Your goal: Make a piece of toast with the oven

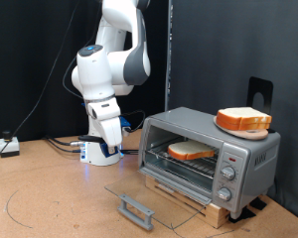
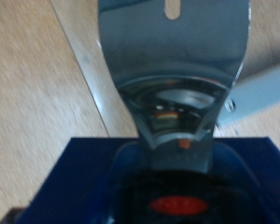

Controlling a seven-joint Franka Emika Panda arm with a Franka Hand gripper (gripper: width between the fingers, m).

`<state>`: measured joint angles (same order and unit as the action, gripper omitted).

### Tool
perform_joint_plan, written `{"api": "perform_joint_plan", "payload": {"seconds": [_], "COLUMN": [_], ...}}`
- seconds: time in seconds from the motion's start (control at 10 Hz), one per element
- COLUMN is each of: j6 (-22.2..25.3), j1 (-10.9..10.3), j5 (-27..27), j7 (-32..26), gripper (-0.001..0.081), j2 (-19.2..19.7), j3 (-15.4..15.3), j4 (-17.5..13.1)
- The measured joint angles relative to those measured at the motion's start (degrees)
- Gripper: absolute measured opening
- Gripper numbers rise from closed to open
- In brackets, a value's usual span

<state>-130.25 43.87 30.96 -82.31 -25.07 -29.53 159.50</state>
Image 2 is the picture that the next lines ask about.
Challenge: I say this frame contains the glass oven door with handle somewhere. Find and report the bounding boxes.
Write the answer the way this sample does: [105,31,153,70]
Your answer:
[49,0,280,138]

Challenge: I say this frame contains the black spatula with blue block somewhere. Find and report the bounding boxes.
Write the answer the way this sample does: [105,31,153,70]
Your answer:
[15,0,280,224]

